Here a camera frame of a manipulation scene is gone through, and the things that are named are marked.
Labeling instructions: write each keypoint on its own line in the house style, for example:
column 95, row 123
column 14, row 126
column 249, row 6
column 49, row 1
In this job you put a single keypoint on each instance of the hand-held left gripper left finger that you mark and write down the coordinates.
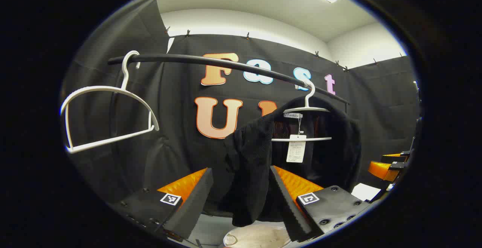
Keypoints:
column 196, row 202

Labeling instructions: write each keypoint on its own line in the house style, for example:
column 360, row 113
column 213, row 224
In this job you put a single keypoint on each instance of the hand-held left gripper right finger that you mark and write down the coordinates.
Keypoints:
column 286, row 210

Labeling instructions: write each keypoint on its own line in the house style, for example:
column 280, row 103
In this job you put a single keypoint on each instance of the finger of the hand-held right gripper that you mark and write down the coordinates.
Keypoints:
column 395, row 154
column 380, row 169

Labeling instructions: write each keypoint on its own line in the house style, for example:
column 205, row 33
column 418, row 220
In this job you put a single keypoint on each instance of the black knit garment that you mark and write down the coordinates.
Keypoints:
column 248, row 157

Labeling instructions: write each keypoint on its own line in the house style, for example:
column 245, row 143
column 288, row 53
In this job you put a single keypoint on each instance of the white plastic hanger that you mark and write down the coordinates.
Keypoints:
column 113, row 89
column 307, row 109

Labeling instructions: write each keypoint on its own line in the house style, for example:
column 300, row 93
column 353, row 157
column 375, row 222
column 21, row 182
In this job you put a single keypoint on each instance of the black clothes rack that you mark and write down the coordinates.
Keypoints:
column 180, row 58

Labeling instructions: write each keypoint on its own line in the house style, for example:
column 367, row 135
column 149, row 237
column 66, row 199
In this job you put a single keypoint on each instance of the white paper hang tag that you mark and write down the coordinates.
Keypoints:
column 296, row 150

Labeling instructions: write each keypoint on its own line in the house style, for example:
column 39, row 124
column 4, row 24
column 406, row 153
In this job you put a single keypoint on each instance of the black backdrop cloth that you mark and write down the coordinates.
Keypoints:
column 169, row 135

